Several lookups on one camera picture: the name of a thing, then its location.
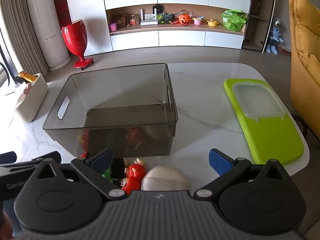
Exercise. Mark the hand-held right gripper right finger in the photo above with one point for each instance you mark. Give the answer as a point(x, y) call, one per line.
point(220, 163)

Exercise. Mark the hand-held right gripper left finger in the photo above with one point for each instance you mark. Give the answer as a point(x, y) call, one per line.
point(101, 160)

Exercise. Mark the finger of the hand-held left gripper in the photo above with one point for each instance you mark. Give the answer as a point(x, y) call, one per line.
point(53, 155)

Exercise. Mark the crocheted doll with red hat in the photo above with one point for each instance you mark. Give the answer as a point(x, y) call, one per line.
point(119, 167)

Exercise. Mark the red doll toy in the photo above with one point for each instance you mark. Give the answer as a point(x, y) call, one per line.
point(132, 177)

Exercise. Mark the beige round plush toy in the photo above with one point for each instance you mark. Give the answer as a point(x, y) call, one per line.
point(165, 178)

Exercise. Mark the smoky transparent storage bin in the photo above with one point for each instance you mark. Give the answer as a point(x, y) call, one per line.
point(112, 92)

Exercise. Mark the white plastic container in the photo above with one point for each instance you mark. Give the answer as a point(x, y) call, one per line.
point(31, 102)

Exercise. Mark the pink toy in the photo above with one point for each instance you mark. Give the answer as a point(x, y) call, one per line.
point(27, 88)

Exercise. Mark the yellow toy car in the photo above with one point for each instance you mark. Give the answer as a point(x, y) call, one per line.
point(27, 76)

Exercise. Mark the red bottle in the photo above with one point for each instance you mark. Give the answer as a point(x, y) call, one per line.
point(75, 37)

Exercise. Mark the white column air conditioner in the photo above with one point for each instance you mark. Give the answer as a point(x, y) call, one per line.
point(50, 25)

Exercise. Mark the pink cup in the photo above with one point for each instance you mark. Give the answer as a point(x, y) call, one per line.
point(113, 27)

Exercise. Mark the yellow padded chair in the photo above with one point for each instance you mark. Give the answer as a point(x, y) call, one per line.
point(305, 55)

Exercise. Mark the blue robot figure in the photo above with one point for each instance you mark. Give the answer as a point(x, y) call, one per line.
point(275, 35)

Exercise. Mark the wooden toy house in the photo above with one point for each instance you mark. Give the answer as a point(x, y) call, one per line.
point(119, 21)

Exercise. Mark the yellow toy pot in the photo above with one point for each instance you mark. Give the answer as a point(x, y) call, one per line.
point(212, 22)

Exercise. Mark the green plastic bag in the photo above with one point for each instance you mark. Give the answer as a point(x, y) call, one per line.
point(232, 21)

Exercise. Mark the beige curtain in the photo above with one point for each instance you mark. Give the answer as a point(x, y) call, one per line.
point(15, 17)

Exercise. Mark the pink toy pot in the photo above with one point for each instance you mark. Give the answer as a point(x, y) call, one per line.
point(197, 21)

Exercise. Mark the orange pumpkin bucket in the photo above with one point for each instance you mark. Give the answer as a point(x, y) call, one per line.
point(184, 20)

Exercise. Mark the green toy truck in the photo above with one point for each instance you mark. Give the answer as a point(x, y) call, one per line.
point(164, 18)

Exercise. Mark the dark open-shelf cabinet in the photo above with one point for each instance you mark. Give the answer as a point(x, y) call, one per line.
point(260, 10)

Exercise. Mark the black router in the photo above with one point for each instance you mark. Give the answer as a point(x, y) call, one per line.
point(157, 9)

